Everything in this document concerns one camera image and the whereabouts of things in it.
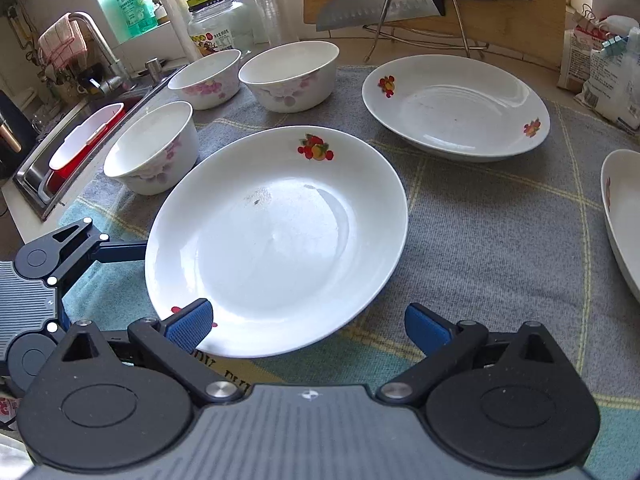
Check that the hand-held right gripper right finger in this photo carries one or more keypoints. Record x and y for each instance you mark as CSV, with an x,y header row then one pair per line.
x,y
422,325

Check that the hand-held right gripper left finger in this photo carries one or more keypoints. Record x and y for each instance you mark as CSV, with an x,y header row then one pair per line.
x,y
192,322

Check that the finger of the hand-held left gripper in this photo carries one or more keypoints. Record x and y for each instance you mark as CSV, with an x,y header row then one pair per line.
x,y
120,252

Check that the white pink floral bowl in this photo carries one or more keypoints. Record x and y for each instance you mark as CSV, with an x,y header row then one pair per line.
x,y
285,85
205,85
150,160

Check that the red plastic basin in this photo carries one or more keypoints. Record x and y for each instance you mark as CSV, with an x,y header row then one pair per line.
x,y
64,173

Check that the grey checked cloth mat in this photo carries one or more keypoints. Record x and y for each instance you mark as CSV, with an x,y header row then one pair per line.
x,y
475,240

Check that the steel sink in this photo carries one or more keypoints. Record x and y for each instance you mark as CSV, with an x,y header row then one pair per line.
x,y
35,175

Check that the black kitchen appliance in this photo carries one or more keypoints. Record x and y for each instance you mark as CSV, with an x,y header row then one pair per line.
x,y
10,135

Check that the metal sink knob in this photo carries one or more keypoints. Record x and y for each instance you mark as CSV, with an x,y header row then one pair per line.
x,y
155,67

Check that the metal faucet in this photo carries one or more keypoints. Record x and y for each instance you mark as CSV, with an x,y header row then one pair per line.
x,y
102,50

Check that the pink checked dishcloth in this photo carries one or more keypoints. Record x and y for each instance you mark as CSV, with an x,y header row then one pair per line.
x,y
57,42

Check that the glass jar with label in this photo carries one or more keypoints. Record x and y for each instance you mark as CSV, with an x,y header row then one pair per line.
x,y
225,30

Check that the white plastic bag roll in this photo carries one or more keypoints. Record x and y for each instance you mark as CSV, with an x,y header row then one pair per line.
x,y
172,5

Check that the clear printed food bag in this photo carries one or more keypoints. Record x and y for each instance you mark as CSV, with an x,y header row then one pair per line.
x,y
615,85

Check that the bamboo cutting board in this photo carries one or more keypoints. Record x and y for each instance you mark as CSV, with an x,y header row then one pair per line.
x,y
500,25

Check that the red print food bag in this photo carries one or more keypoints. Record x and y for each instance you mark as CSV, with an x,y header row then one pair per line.
x,y
575,55

